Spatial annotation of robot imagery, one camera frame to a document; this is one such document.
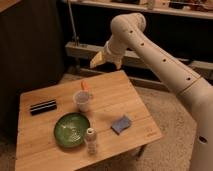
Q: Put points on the black striped box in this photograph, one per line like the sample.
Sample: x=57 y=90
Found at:
x=43 y=107

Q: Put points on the long beige wooden beam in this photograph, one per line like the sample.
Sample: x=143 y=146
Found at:
x=130 y=59

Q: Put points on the orange pepper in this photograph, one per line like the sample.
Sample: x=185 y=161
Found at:
x=84 y=86

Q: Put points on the white spice bottle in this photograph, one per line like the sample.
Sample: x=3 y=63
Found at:
x=91 y=141

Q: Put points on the metal pole stand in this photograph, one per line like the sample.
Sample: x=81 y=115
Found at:
x=75 y=37

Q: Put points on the green ceramic plate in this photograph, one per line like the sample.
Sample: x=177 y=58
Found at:
x=70 y=129

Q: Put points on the blue sponge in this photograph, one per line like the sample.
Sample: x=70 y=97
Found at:
x=121 y=124

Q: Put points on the upper wooden shelf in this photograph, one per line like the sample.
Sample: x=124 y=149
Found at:
x=147 y=7

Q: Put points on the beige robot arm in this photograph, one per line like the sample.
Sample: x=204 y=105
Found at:
x=190 y=88

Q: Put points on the wooden table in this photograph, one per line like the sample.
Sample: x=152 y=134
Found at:
x=113 y=97

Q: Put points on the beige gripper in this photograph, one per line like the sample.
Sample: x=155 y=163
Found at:
x=111 y=54

